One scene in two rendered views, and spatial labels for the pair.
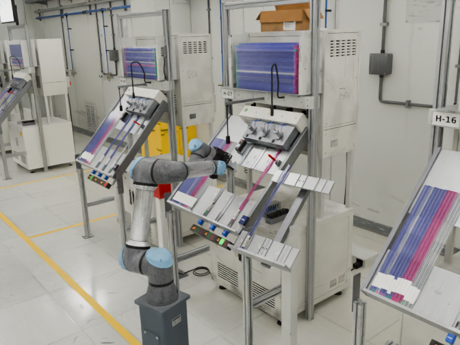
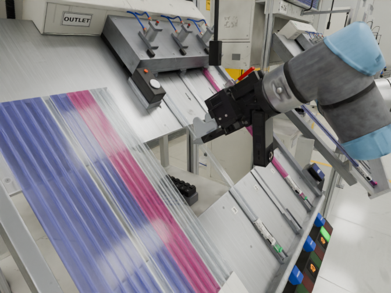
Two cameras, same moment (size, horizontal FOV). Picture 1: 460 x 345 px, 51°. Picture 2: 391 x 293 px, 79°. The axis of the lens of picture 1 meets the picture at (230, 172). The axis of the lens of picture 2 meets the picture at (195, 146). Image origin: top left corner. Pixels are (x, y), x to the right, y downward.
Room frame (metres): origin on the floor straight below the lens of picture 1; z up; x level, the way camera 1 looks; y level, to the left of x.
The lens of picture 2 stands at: (2.83, 0.47, 1.15)
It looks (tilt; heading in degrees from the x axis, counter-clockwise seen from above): 23 degrees down; 256
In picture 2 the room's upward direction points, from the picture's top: straight up
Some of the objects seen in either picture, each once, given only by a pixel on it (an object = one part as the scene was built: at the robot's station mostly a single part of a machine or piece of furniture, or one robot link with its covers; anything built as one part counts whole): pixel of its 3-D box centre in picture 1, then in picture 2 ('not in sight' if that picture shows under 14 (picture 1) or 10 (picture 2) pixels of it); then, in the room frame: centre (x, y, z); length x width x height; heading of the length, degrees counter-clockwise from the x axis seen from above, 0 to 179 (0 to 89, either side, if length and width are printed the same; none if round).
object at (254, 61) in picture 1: (271, 66); not in sight; (2.85, -0.26, 1.52); 0.51 x 0.13 x 0.27; 39
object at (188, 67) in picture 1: (162, 127); not in sight; (4.12, 0.57, 0.95); 1.35 x 0.82 x 1.90; 129
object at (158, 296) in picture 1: (161, 287); not in sight; (1.99, 0.33, 0.60); 0.15 x 0.15 x 0.10
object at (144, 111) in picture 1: (145, 165); not in sight; (3.98, 0.72, 0.66); 1.01 x 0.73 x 1.31; 129
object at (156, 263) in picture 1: (158, 264); not in sight; (1.99, 0.34, 0.72); 0.13 x 0.12 x 0.14; 60
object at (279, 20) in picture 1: (294, 14); not in sight; (3.12, -0.42, 1.82); 0.68 x 0.30 x 0.20; 39
